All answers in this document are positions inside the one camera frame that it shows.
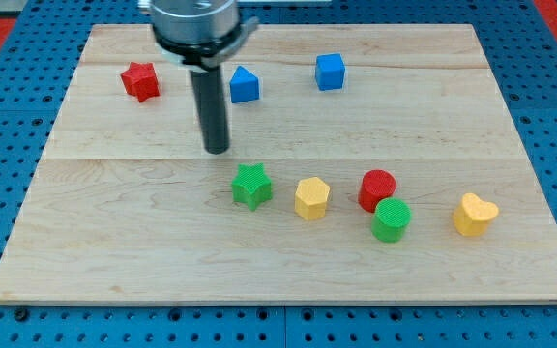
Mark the blue triangle block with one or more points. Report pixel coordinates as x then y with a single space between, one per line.
244 86

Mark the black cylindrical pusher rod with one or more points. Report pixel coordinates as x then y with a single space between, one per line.
211 110

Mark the green cylinder block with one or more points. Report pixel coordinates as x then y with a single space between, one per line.
390 220

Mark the red cylinder block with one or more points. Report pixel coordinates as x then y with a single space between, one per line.
376 185

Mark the light wooden board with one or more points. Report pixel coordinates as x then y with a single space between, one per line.
126 208

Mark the green star block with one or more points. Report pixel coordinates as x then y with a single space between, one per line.
251 186

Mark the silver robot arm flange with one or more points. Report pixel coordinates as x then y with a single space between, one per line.
198 34

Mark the red star block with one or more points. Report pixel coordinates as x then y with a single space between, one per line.
140 80

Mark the yellow heart block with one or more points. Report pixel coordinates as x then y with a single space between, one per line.
472 216

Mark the yellow hexagon block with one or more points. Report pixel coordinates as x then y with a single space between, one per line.
311 198

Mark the blue cube block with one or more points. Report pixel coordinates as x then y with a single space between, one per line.
329 71

